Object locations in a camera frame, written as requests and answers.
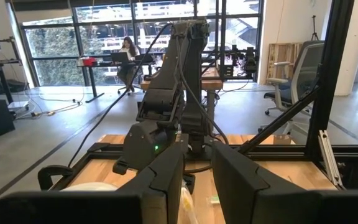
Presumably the orange white toothbrush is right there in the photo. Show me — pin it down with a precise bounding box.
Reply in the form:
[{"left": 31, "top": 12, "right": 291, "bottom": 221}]
[{"left": 176, "top": 182, "right": 200, "bottom": 224}]

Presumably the black aluminium rig frame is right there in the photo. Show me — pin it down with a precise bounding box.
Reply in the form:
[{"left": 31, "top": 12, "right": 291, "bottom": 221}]
[{"left": 37, "top": 0, "right": 358, "bottom": 192}]

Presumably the black power cable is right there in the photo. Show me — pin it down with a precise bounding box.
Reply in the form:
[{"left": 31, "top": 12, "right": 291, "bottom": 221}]
[{"left": 67, "top": 22, "right": 174, "bottom": 169}]

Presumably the silver angle bracket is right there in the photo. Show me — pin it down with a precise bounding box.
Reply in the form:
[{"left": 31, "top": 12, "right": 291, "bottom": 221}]
[{"left": 318, "top": 129, "right": 344, "bottom": 188}]

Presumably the black laptop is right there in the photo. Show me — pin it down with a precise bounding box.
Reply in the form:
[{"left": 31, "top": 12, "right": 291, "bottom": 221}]
[{"left": 110, "top": 52, "right": 131, "bottom": 64}]

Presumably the white frame office chair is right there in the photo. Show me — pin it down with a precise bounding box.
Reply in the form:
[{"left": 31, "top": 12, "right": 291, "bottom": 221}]
[{"left": 263, "top": 40, "right": 326, "bottom": 125}]

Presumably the black tripod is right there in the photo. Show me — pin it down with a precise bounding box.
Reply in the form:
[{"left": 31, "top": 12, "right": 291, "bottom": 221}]
[{"left": 310, "top": 14, "right": 321, "bottom": 42}]

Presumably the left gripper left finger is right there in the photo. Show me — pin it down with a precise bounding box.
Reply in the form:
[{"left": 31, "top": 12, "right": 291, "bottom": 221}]
[{"left": 0, "top": 146, "right": 186, "bottom": 224}]

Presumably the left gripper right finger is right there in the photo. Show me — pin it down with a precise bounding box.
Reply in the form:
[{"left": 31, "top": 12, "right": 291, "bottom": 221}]
[{"left": 211, "top": 141, "right": 358, "bottom": 224}]

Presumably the wooden pallet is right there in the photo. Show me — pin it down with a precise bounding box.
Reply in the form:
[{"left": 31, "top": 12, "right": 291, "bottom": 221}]
[{"left": 267, "top": 42, "right": 304, "bottom": 85}]

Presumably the black office desk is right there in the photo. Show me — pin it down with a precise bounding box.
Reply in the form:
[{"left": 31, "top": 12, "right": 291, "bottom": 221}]
[{"left": 76, "top": 60, "right": 155, "bottom": 104}]

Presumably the person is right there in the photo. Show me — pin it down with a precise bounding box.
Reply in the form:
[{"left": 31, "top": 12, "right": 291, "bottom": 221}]
[{"left": 116, "top": 36, "right": 141, "bottom": 94}]

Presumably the black table clamp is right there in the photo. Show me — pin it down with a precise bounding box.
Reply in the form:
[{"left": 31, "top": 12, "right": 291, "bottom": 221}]
[{"left": 37, "top": 164, "right": 74, "bottom": 191}]

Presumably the green wipes canister white lid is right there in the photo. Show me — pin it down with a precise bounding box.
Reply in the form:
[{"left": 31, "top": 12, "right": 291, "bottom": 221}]
[{"left": 60, "top": 181, "right": 119, "bottom": 192}]

